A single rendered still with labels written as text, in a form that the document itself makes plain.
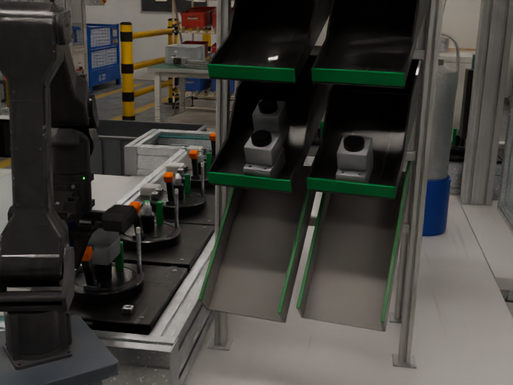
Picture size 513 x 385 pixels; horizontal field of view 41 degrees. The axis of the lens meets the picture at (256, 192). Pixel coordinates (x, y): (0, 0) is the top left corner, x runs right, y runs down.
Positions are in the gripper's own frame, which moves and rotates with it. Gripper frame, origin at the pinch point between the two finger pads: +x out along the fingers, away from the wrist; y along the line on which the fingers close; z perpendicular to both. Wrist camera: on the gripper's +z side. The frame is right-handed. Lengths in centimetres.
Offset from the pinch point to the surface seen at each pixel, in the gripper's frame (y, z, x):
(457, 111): 155, -733, 84
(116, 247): 2.2, -12.2, 4.4
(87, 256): 0.9, -2.7, 2.5
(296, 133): 32.1, -15.8, -16.6
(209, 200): 6, -68, 12
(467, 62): 160, -732, 27
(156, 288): 9.1, -12.9, 11.6
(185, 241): 8.0, -37.6, 11.6
